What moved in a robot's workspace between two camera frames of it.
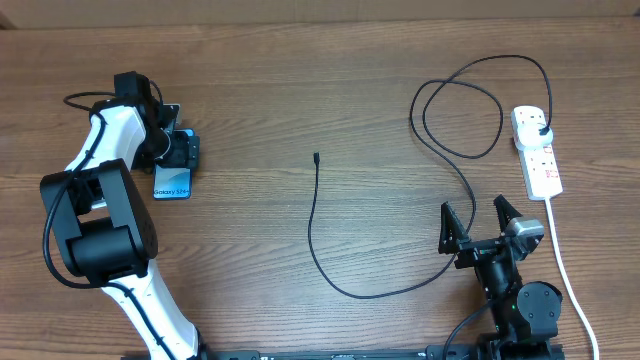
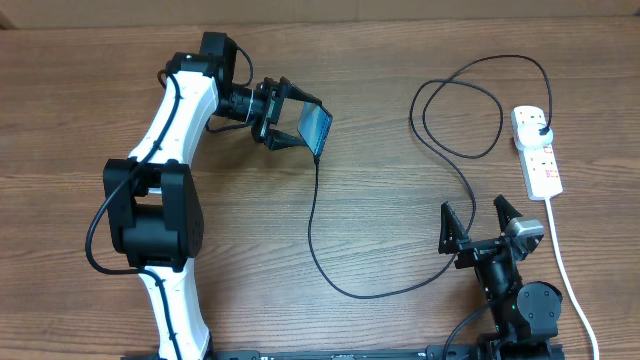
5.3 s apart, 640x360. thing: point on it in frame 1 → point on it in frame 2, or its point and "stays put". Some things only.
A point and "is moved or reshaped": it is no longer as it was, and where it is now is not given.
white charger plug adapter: (528, 136) stays put
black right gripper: (451, 239) stays put
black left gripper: (183, 155) → (273, 104)
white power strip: (539, 166) stays put
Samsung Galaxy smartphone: (173, 182) is moved or reshaped
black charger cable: (435, 82) stays put
